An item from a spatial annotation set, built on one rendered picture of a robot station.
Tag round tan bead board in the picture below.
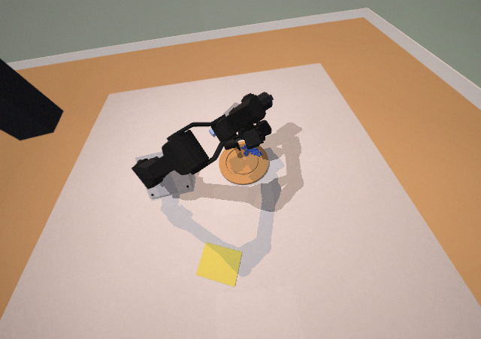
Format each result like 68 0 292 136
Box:
219 141 268 185

